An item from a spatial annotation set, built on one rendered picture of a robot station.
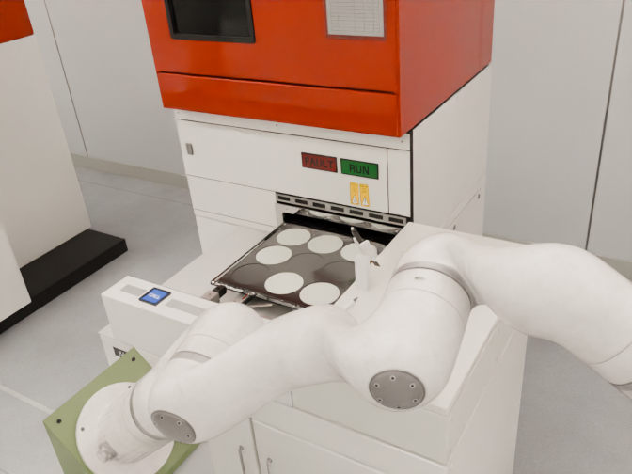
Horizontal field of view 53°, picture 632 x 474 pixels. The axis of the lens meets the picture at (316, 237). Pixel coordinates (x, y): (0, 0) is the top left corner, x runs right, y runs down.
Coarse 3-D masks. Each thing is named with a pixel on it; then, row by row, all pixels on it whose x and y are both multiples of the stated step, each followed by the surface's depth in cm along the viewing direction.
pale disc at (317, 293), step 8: (304, 288) 162; (312, 288) 161; (320, 288) 161; (328, 288) 161; (336, 288) 160; (304, 296) 158; (312, 296) 158; (320, 296) 158; (328, 296) 157; (336, 296) 157; (312, 304) 155; (320, 304) 155
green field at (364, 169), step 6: (342, 162) 177; (348, 162) 176; (354, 162) 175; (342, 168) 178; (348, 168) 177; (354, 168) 176; (360, 168) 175; (366, 168) 174; (372, 168) 172; (354, 174) 177; (360, 174) 175; (366, 174) 174; (372, 174) 173
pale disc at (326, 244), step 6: (312, 240) 183; (318, 240) 182; (324, 240) 182; (330, 240) 182; (336, 240) 182; (312, 246) 179; (318, 246) 179; (324, 246) 179; (330, 246) 179; (336, 246) 178; (318, 252) 176; (324, 252) 176; (330, 252) 176
